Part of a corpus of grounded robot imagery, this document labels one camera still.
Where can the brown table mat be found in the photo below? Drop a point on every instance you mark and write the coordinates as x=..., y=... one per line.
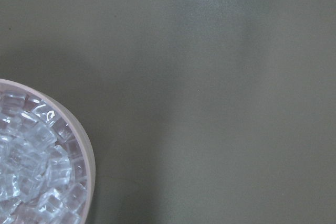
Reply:
x=198, y=111

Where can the pile of clear ice cubes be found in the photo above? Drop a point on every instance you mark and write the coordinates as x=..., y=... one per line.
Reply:
x=43, y=172

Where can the pink plastic bowl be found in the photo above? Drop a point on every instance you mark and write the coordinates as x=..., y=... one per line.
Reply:
x=78, y=131

